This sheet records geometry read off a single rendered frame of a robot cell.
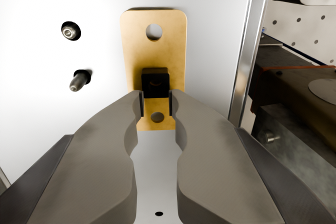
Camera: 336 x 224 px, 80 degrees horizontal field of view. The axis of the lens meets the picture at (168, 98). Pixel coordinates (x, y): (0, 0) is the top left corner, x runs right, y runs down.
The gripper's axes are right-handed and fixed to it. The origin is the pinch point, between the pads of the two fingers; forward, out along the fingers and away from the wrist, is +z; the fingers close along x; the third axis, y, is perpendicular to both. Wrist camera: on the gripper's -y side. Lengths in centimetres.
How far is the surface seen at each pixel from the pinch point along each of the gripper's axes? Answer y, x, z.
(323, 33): 5.1, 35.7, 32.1
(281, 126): 3.8, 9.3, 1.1
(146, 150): 6.8, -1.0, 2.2
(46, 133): 4.5, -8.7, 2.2
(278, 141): 5.2, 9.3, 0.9
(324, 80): 2.6, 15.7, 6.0
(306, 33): 4.9, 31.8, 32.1
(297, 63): 3.4, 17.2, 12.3
